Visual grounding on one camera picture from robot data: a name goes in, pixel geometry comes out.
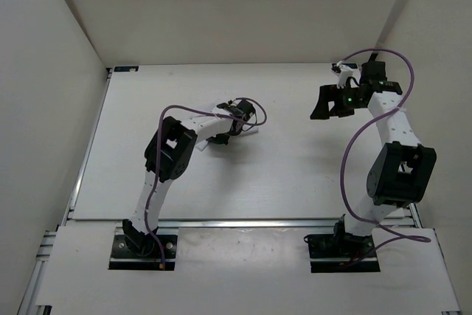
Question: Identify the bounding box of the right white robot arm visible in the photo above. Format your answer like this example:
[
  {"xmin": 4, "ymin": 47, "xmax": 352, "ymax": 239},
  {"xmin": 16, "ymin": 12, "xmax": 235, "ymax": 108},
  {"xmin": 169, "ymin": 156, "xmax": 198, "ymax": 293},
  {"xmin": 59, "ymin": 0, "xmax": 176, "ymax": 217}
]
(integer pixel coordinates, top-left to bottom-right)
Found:
[{"xmin": 305, "ymin": 60, "xmax": 437, "ymax": 257}]

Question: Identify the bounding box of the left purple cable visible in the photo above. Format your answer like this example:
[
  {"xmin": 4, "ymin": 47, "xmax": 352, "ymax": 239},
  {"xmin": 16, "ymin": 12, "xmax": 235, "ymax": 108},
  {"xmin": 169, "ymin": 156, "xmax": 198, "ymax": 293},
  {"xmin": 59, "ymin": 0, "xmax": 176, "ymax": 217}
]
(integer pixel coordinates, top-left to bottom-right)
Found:
[{"xmin": 145, "ymin": 97, "xmax": 268, "ymax": 271}]

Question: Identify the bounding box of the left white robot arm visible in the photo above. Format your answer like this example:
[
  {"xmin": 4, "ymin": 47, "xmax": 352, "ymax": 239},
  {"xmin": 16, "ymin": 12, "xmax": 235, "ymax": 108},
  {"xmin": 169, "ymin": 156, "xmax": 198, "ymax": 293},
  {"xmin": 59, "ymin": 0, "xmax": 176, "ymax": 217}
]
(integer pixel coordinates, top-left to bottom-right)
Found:
[{"xmin": 122, "ymin": 97, "xmax": 268, "ymax": 257}]

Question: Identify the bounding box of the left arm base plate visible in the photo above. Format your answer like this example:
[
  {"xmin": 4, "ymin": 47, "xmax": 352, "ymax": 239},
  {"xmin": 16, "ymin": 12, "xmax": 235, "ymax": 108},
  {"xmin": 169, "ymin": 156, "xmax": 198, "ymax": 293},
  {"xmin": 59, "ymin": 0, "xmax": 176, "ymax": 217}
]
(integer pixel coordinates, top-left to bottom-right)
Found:
[{"xmin": 108, "ymin": 228, "xmax": 178, "ymax": 271}]

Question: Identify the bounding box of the front aluminium rail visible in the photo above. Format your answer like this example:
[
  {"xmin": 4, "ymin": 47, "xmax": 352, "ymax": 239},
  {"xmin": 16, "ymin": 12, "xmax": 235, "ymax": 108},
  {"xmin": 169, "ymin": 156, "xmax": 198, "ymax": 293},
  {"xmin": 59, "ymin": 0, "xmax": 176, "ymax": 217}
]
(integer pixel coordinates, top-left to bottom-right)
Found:
[{"xmin": 66, "ymin": 216, "xmax": 415, "ymax": 229}]

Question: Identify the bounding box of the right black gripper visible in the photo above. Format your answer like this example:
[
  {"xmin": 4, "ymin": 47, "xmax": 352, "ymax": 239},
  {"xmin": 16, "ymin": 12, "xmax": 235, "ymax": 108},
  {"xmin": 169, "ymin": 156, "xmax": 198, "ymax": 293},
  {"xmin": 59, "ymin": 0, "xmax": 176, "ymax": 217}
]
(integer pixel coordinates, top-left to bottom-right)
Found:
[{"xmin": 310, "ymin": 83, "xmax": 365, "ymax": 120}]

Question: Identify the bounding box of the left blue corner label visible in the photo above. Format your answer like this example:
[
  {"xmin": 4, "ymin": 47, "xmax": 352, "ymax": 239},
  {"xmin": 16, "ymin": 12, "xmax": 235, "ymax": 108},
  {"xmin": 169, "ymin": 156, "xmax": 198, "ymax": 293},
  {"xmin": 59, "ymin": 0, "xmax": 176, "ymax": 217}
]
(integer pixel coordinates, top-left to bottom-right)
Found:
[{"xmin": 114, "ymin": 66, "xmax": 139, "ymax": 72}]

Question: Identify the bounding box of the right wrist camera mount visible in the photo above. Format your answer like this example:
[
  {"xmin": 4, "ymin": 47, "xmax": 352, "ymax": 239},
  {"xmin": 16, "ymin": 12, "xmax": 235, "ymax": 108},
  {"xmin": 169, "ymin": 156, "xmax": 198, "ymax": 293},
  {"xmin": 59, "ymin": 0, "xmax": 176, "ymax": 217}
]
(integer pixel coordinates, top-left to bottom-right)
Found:
[{"xmin": 331, "ymin": 62, "xmax": 359, "ymax": 89}]

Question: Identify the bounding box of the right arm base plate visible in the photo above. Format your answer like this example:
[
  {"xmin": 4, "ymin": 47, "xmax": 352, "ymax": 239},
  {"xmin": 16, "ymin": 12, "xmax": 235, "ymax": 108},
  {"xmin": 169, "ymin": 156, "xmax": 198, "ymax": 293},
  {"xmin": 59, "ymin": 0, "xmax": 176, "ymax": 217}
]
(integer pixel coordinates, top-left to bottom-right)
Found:
[{"xmin": 304, "ymin": 234, "xmax": 381, "ymax": 274}]

